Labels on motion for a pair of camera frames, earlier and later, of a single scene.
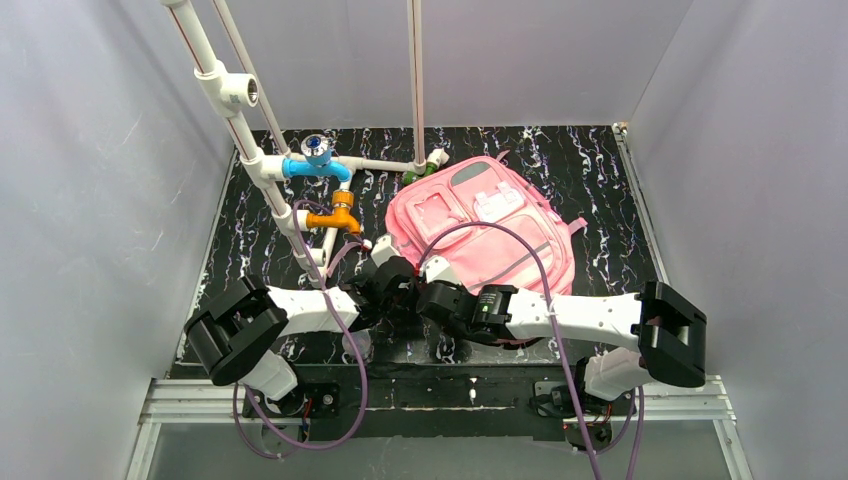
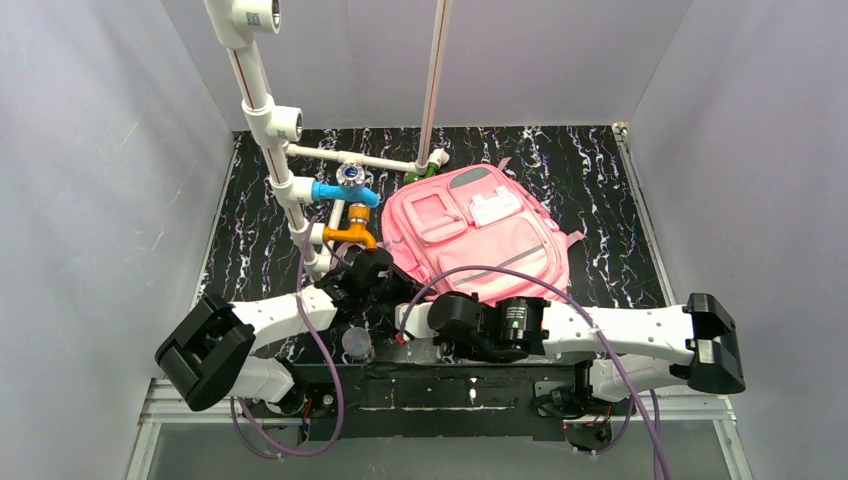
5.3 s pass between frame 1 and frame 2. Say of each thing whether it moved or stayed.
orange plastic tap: moved
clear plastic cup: stayed
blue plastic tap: moved
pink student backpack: stayed
